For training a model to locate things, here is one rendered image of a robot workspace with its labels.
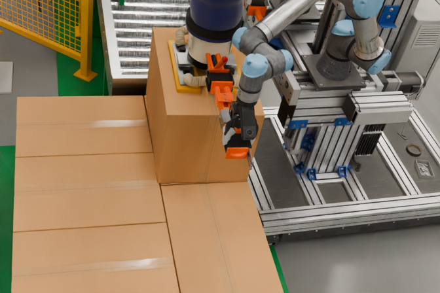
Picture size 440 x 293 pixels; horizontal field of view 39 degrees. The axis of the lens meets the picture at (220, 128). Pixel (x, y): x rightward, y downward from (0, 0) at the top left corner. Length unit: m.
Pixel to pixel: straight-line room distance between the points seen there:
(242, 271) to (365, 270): 1.04
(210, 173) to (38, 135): 0.79
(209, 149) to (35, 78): 1.76
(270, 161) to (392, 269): 0.84
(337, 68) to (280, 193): 0.89
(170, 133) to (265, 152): 1.05
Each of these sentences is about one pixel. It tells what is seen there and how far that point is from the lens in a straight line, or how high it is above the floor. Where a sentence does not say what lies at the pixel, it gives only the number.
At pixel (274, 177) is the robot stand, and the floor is 0.21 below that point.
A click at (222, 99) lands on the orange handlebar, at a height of 1.09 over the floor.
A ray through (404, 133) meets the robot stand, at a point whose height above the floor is 0.21.
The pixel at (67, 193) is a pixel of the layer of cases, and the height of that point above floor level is 0.54.
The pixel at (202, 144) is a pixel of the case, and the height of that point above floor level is 0.78.
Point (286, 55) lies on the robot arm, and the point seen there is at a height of 1.41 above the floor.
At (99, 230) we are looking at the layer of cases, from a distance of 2.55.
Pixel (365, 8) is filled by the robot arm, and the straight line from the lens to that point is 2.17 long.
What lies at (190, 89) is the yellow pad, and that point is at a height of 0.97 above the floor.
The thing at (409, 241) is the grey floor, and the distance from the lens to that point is 3.62.
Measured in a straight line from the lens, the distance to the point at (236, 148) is 2.13.
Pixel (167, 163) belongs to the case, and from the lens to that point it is 2.63.
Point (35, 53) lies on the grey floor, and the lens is 4.28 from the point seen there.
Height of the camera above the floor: 2.56
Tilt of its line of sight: 42 degrees down
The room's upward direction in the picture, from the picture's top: 12 degrees clockwise
